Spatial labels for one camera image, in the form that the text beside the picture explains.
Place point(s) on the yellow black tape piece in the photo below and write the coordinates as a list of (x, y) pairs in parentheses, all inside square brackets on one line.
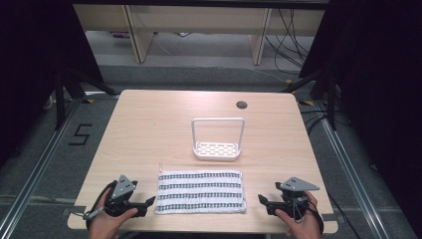
[(88, 100), (307, 103)]

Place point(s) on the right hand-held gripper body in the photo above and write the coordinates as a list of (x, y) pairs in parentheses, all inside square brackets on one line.
[(293, 199)]

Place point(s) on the light wooden desk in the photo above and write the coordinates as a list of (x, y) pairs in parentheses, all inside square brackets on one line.
[(199, 18)]

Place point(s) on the black metal stand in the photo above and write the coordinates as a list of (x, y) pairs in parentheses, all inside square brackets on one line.
[(60, 99), (331, 99)]

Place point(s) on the white drying rack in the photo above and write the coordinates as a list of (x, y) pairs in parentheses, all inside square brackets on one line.
[(217, 149)]

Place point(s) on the dark curtain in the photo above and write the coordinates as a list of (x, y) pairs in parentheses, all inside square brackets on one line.
[(381, 83), (33, 49)]

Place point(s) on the person's right hand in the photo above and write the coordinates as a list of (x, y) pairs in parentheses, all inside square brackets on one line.
[(303, 227)]

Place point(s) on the aluminium floor rail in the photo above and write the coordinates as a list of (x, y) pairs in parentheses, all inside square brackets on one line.
[(351, 172), (36, 172)]

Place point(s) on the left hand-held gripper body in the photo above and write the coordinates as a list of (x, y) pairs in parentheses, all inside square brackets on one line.
[(123, 188)]

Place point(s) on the striped white cloth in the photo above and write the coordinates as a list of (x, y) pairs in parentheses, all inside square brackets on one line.
[(200, 191)]

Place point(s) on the person's left hand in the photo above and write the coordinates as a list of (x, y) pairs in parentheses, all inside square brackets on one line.
[(106, 224)]

